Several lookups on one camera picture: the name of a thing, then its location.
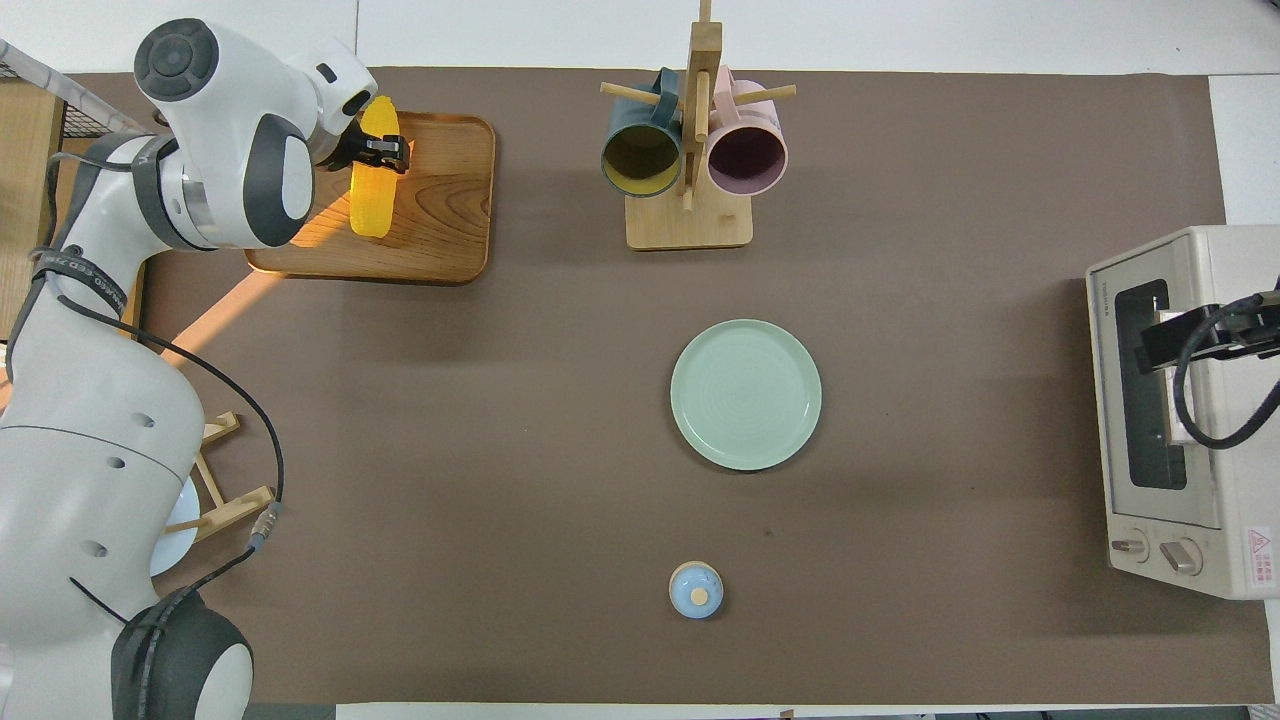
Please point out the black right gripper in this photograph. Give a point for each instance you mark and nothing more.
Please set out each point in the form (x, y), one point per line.
(1250, 325)

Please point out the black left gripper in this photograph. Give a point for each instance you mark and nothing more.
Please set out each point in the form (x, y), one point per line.
(345, 150)

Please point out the yellow corn cob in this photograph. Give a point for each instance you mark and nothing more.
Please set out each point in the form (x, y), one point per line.
(372, 205)

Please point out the white toaster oven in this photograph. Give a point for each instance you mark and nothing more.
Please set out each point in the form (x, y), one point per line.
(1230, 500)

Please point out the pale green plate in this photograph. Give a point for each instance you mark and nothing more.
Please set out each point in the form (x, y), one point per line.
(745, 395)

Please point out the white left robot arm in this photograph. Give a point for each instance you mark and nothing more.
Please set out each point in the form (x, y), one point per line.
(90, 450)

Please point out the brown wooden tray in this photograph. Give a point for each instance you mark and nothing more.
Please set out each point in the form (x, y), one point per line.
(440, 220)

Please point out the dark teal mug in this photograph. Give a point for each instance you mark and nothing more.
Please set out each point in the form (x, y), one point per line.
(640, 160)

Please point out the narrow light wooden board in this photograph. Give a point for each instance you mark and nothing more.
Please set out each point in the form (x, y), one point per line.
(136, 300)

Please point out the wooden mug rack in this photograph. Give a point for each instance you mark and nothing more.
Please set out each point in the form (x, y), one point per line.
(690, 225)

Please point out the brown table mat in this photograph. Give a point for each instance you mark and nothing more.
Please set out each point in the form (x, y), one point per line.
(500, 450)

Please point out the white checked cloth liner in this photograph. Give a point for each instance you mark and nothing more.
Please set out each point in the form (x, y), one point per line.
(60, 82)

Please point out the pink mug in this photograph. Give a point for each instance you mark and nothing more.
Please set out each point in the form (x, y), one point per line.
(748, 155)

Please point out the wide light wooden board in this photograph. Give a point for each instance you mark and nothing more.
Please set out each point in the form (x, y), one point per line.
(25, 200)

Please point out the wooden plate rack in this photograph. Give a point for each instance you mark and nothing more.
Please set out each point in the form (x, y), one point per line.
(235, 505)

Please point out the light blue plate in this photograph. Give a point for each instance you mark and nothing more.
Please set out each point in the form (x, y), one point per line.
(175, 545)

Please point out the blue call bell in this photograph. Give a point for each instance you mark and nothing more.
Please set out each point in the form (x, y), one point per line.
(696, 592)

